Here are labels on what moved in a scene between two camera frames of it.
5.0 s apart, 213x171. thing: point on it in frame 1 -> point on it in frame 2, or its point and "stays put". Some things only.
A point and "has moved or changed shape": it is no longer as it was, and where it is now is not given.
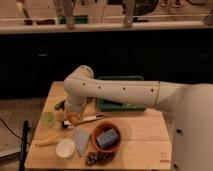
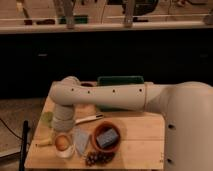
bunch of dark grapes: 98,157 stays put
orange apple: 73,118 has moved or changed shape
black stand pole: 23,150 stays put
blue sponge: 107,138 stays put
